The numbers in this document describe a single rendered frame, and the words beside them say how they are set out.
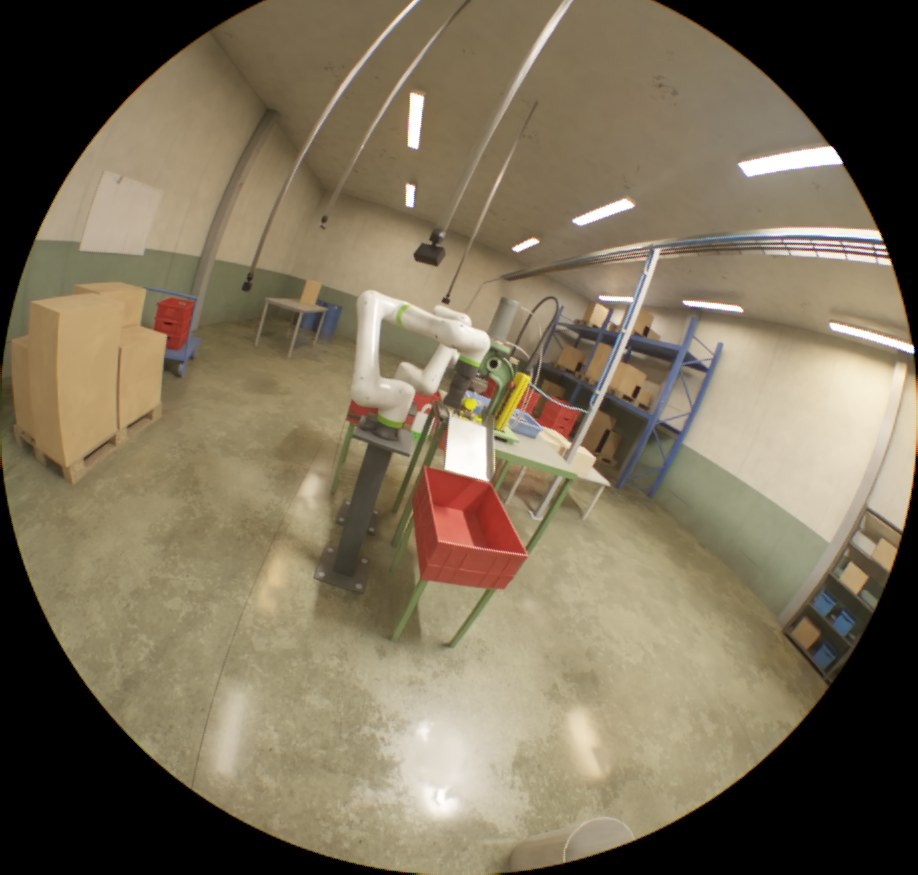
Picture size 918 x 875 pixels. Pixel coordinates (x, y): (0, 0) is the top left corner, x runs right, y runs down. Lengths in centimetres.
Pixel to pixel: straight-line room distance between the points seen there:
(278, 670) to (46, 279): 409
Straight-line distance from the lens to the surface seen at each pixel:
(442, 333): 121
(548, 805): 179
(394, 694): 166
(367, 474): 154
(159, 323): 429
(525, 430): 234
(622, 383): 723
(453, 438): 176
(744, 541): 614
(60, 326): 213
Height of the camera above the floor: 148
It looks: 14 degrees down
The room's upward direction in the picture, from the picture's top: 23 degrees clockwise
